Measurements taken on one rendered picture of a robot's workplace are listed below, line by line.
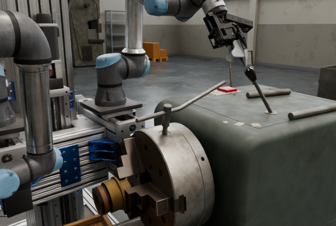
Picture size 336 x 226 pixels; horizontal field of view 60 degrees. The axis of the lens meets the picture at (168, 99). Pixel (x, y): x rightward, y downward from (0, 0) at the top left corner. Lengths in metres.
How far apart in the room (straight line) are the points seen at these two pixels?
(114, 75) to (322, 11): 10.29
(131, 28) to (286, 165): 0.91
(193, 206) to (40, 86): 0.52
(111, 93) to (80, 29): 10.32
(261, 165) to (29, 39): 0.67
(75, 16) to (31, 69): 10.77
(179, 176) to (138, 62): 0.79
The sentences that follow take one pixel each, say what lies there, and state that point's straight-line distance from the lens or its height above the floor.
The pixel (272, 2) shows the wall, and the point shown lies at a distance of 12.23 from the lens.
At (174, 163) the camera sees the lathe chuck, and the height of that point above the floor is 1.19.
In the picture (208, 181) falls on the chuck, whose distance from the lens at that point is 0.79.
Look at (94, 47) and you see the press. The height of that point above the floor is 0.71.
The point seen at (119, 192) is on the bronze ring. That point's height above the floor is 1.10.
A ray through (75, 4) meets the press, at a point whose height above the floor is 2.28.
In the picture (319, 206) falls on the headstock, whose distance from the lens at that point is 1.12.
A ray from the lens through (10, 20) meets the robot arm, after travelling 0.82.
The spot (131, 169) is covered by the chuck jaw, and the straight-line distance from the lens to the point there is 0.85.
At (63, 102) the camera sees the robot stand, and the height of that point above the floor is 1.19.
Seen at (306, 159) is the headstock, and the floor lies 1.14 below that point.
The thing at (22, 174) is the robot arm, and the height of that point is 1.12.
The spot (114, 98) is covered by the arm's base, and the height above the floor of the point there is 1.20.
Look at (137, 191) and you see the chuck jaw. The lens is 0.80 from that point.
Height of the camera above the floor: 1.52
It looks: 14 degrees down
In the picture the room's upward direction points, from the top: straight up
